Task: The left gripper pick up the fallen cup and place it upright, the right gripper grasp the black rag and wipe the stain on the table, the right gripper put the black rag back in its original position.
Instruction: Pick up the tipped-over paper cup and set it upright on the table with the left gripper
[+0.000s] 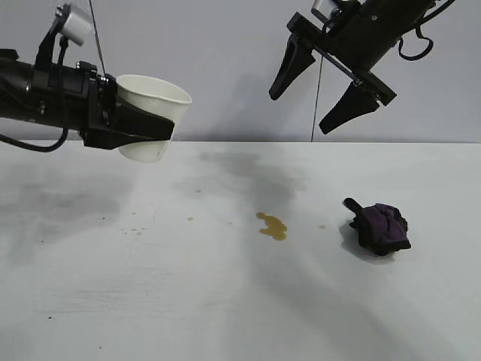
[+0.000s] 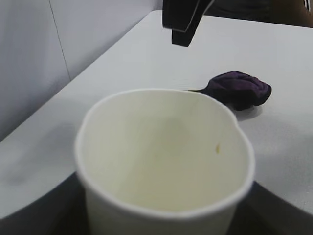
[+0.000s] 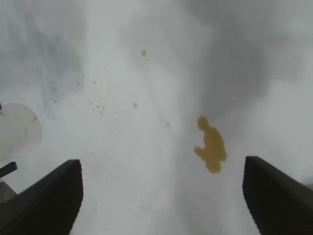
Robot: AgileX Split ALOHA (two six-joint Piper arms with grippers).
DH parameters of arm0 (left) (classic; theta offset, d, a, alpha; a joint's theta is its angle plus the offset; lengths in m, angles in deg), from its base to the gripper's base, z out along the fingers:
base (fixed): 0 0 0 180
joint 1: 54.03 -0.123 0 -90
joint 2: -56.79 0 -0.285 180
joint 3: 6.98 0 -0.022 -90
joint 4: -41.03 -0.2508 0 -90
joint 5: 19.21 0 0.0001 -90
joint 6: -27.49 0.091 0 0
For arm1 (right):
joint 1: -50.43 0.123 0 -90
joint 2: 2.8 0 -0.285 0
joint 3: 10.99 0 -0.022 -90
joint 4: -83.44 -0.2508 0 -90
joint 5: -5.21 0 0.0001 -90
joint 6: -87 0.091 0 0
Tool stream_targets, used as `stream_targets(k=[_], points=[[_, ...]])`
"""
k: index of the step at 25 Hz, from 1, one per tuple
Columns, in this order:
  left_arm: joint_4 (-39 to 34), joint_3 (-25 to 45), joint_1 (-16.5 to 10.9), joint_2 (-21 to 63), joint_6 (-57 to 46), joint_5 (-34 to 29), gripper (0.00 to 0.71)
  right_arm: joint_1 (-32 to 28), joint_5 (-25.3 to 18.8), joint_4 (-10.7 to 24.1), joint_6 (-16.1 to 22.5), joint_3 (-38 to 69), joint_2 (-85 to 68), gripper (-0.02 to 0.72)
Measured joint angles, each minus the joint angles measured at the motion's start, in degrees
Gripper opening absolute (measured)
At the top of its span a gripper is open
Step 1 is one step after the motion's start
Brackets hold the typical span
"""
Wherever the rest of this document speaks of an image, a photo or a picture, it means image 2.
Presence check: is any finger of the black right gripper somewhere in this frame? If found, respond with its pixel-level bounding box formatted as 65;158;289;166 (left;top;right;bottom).
162;0;201;33
171;0;216;47

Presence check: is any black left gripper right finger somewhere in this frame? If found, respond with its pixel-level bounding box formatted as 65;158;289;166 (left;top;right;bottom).
234;180;313;235

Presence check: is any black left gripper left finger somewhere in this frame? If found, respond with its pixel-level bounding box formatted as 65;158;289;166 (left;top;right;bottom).
0;170;93;235

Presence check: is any white paper cup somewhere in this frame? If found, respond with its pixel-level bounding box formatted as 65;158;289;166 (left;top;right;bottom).
74;87;257;235

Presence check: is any purple and black cloth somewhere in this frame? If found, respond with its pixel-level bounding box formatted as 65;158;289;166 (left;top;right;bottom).
187;70;272;111

